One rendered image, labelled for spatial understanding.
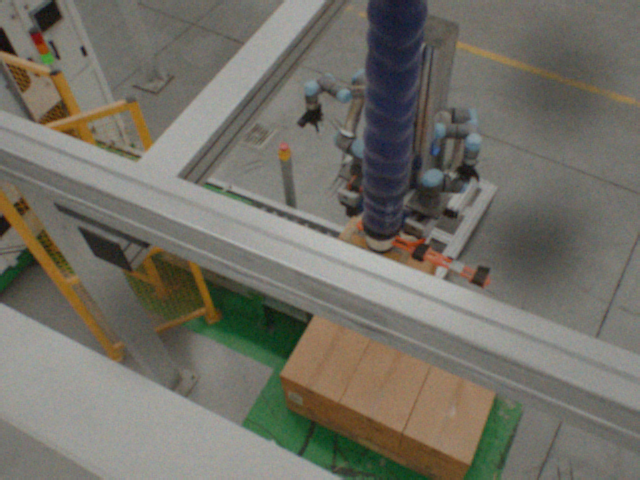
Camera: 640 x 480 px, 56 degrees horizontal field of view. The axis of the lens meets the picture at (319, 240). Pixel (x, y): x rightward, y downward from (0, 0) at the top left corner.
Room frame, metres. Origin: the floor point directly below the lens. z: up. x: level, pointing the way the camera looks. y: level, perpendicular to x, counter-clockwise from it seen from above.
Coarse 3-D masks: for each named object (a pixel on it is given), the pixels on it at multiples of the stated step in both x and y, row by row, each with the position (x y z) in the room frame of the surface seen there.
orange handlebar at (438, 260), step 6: (360, 222) 2.13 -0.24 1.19; (360, 228) 2.09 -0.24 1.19; (402, 240) 1.98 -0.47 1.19; (402, 246) 1.94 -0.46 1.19; (432, 252) 1.88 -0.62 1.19; (426, 258) 1.85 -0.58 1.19; (432, 258) 1.84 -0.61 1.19; (438, 258) 1.84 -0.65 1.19; (444, 258) 1.84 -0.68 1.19; (438, 264) 1.81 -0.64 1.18; (444, 264) 1.80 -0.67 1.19; (468, 270) 1.75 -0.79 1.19; (468, 276) 1.71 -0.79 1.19; (486, 282) 1.66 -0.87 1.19
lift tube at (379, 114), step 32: (384, 0) 1.95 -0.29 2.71; (416, 0) 1.94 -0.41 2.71; (384, 32) 1.94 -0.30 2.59; (416, 32) 1.94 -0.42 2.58; (384, 64) 1.95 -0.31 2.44; (416, 64) 1.97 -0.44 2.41; (384, 96) 1.95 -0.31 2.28; (416, 96) 1.99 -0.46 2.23; (384, 128) 1.93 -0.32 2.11; (384, 160) 1.93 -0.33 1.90; (384, 192) 1.93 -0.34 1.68
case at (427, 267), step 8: (352, 224) 2.31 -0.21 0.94; (360, 224) 2.30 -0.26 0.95; (344, 232) 2.25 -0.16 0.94; (360, 240) 2.18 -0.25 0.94; (392, 256) 2.04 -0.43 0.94; (400, 256) 2.04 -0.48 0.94; (432, 256) 2.02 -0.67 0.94; (408, 264) 1.98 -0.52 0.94; (416, 264) 1.97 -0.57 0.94; (424, 264) 1.97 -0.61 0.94; (432, 264) 1.97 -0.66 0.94; (424, 272) 1.91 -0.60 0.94; (432, 272) 1.97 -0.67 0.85
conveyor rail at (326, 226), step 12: (216, 180) 3.09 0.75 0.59; (228, 192) 2.99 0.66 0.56; (240, 192) 2.95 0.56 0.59; (264, 204) 2.83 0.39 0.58; (276, 204) 2.81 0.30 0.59; (288, 216) 2.73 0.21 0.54; (300, 216) 2.68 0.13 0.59; (312, 216) 2.68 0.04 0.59; (312, 228) 2.63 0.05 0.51; (324, 228) 2.58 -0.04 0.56; (336, 228) 2.55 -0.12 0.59
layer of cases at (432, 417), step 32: (320, 320) 1.86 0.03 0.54; (320, 352) 1.64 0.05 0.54; (352, 352) 1.62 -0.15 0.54; (384, 352) 1.61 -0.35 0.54; (288, 384) 1.48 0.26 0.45; (320, 384) 1.43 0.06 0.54; (352, 384) 1.42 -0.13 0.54; (384, 384) 1.40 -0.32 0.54; (416, 384) 1.39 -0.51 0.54; (448, 384) 1.37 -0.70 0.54; (352, 416) 1.26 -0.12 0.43; (384, 416) 1.21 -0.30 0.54; (416, 416) 1.19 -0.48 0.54; (448, 416) 1.18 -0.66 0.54; (480, 416) 1.17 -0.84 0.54; (416, 448) 1.05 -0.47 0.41; (448, 448) 1.00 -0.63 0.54
